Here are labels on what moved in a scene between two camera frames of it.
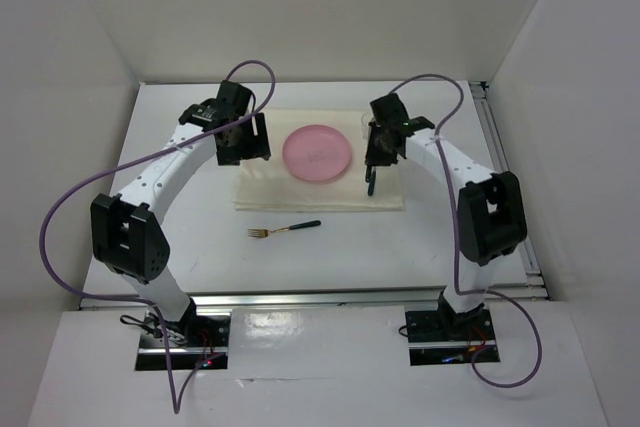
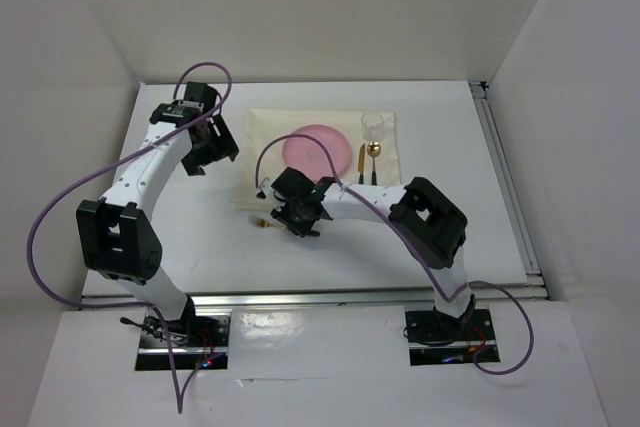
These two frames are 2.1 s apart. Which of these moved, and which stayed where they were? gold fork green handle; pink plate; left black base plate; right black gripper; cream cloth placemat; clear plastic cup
Moved: right black gripper; gold fork green handle
Stayed: pink plate; cream cloth placemat; clear plastic cup; left black base plate
